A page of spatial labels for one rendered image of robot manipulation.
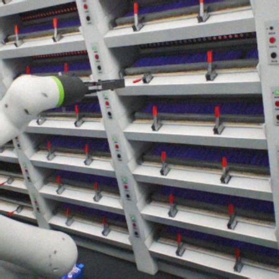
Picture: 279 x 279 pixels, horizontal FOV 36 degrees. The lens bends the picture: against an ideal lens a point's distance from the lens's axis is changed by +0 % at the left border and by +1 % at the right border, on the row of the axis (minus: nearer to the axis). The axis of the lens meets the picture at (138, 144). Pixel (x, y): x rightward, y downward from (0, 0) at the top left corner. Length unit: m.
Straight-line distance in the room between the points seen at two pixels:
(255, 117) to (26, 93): 0.74
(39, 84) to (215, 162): 0.75
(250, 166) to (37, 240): 0.80
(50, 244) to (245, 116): 0.76
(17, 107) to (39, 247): 0.37
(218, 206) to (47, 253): 0.79
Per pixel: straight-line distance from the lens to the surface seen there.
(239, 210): 1.69
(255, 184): 1.54
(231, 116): 1.53
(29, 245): 1.11
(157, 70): 1.63
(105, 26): 1.70
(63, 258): 1.21
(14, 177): 2.61
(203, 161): 1.67
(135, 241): 2.02
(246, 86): 1.40
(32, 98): 1.19
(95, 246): 2.32
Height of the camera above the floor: 1.20
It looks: 19 degrees down
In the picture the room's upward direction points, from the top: 12 degrees counter-clockwise
